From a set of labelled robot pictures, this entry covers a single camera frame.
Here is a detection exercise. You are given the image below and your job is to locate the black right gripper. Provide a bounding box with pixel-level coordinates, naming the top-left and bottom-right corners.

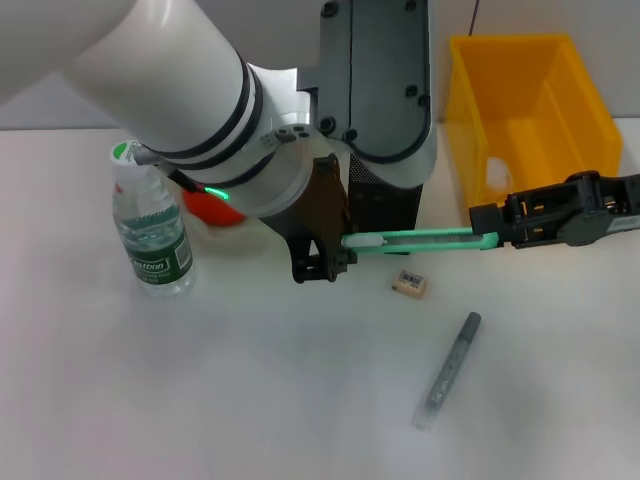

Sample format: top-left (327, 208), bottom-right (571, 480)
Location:
top-left (468, 170), bottom-right (640, 250)

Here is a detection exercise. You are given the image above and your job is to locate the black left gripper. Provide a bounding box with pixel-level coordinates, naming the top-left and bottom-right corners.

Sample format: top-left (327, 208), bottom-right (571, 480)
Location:
top-left (258, 153), bottom-right (359, 285)

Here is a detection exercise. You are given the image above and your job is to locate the white paper ball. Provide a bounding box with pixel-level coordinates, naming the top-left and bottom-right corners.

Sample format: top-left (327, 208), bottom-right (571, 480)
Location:
top-left (485, 156), bottom-right (515, 195)

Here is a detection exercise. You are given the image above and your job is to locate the mint green utility knife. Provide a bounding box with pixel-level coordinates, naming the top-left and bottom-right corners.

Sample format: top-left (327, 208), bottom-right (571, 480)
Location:
top-left (342, 227), bottom-right (501, 255)

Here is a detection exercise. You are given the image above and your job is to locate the clear green label water bottle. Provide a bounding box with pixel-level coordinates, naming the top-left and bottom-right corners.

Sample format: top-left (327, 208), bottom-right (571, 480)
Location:
top-left (109, 141), bottom-right (197, 300)

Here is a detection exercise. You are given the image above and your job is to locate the beige eraser with barcode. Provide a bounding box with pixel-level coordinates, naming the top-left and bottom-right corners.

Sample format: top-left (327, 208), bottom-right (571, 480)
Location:
top-left (385, 268), bottom-right (430, 300)

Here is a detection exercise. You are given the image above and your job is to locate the black mesh pen holder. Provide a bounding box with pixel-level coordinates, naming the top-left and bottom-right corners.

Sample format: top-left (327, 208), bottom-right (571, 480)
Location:
top-left (348, 153), bottom-right (425, 257)

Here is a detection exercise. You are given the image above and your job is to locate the grey marker pen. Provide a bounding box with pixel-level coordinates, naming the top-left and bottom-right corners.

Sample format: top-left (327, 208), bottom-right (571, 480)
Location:
top-left (412, 311), bottom-right (484, 434)

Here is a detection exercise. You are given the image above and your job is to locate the pale green glass bowl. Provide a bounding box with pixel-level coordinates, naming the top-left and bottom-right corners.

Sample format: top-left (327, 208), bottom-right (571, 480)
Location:
top-left (192, 219), bottom-right (289, 257)

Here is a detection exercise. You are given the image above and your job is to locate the yellow plastic storage bin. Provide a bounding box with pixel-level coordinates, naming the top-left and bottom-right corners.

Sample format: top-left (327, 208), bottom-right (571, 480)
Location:
top-left (444, 33), bottom-right (624, 236)

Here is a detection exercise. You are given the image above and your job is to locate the silver plug gripper cable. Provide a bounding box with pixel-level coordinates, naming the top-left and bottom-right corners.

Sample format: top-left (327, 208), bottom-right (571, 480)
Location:
top-left (129, 142), bottom-right (204, 195)

